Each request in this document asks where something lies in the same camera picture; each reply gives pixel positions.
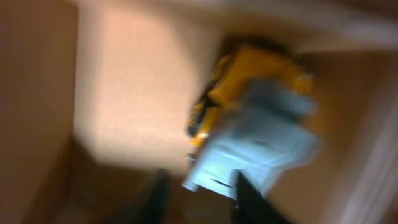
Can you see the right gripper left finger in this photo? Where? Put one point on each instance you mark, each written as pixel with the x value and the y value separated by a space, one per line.
pixel 154 208

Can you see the white cardboard box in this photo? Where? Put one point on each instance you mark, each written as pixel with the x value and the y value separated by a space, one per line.
pixel 95 96

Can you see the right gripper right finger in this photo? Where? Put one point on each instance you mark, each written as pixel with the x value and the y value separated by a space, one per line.
pixel 250 207

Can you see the yellow grey toy truck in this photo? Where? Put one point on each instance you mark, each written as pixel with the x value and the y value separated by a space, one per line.
pixel 249 118

